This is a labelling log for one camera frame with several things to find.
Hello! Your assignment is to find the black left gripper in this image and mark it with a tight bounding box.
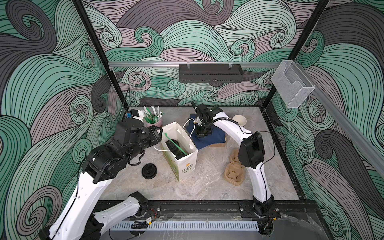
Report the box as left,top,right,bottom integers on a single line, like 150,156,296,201
125,124,163,164

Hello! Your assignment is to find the dark blue paper napkin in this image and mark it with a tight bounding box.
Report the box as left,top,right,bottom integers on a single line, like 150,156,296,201
185,121,226,150

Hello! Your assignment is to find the black coffee cup lid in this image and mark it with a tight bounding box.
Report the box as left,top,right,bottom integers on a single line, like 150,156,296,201
141,163,158,180

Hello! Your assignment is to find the white paper takeout bag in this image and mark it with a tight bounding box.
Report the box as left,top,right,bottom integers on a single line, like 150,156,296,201
159,122,198,181

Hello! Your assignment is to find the brown pulp cup carrier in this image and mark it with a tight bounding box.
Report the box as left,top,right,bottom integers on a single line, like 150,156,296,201
224,149,246,186

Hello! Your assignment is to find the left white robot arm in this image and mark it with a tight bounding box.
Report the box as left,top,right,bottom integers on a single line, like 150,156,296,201
38,118,163,240

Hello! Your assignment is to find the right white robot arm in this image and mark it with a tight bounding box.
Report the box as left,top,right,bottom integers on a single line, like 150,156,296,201
191,102,275,216

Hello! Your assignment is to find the pink straw holder cup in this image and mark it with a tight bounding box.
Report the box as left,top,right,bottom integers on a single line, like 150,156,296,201
144,119,163,128

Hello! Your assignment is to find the bundle of wrapped straws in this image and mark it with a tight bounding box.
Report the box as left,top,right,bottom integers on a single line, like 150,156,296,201
143,106,163,124

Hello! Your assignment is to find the stack of paper cups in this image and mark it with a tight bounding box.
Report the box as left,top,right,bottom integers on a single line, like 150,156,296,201
232,115,247,127

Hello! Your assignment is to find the black wall-mounted tray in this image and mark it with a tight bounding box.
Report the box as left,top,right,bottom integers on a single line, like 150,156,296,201
179,65,244,84

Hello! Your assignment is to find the grey aluminium rail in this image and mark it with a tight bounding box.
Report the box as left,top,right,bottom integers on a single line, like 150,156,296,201
108,61,280,68

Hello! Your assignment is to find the clear acrylic wall holder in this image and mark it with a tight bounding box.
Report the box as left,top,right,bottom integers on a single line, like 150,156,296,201
271,60,315,109

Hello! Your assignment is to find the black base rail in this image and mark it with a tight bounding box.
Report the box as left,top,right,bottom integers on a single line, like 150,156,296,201
147,200,319,216

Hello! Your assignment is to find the black enclosure corner post left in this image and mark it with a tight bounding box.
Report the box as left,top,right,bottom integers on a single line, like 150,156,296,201
72,0,129,111

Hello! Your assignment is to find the black enclosure corner post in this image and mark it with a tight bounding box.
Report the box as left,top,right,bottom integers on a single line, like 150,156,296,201
72,0,129,111
263,1,329,110

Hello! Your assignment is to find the black enclosure corner post right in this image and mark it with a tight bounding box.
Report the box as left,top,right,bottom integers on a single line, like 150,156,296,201
263,1,329,110

